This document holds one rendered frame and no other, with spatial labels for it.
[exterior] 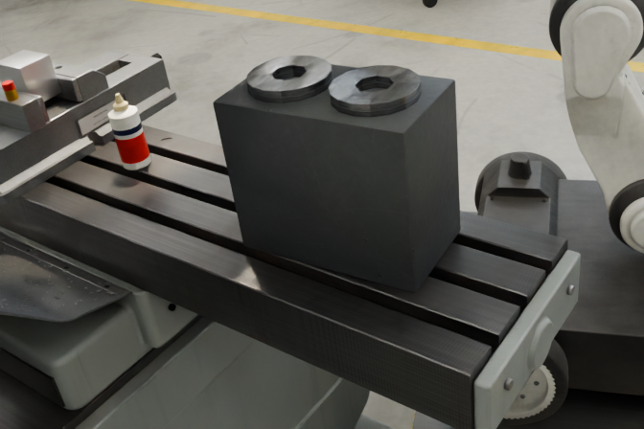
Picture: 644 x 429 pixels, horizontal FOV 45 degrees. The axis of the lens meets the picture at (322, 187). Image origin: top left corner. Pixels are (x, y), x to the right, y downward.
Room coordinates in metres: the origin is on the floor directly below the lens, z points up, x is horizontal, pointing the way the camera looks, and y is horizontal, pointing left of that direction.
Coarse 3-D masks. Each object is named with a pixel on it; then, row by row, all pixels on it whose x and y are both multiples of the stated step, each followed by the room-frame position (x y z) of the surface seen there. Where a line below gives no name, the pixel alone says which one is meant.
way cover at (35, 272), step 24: (0, 240) 0.94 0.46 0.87; (0, 264) 0.86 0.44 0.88; (24, 264) 0.86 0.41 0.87; (48, 264) 0.86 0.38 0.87; (0, 288) 0.78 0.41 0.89; (24, 288) 0.79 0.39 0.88; (48, 288) 0.79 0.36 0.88; (72, 288) 0.79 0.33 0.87; (96, 288) 0.79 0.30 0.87; (120, 288) 0.79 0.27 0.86; (0, 312) 0.66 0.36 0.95; (24, 312) 0.69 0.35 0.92; (48, 312) 0.72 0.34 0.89; (72, 312) 0.73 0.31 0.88
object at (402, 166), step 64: (320, 64) 0.76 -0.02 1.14; (256, 128) 0.70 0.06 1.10; (320, 128) 0.66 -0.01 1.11; (384, 128) 0.62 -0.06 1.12; (448, 128) 0.69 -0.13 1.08; (256, 192) 0.71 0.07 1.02; (320, 192) 0.66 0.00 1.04; (384, 192) 0.62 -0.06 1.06; (448, 192) 0.68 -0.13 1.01; (320, 256) 0.67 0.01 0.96; (384, 256) 0.63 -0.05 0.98
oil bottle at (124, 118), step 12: (120, 96) 0.97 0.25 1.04; (120, 108) 0.97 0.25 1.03; (132, 108) 0.97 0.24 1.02; (120, 120) 0.96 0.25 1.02; (132, 120) 0.96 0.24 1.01; (120, 132) 0.96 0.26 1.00; (132, 132) 0.96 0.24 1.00; (120, 144) 0.96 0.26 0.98; (132, 144) 0.96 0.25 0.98; (144, 144) 0.97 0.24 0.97; (120, 156) 0.97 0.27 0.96; (132, 156) 0.95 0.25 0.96; (144, 156) 0.96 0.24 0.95; (132, 168) 0.96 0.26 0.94
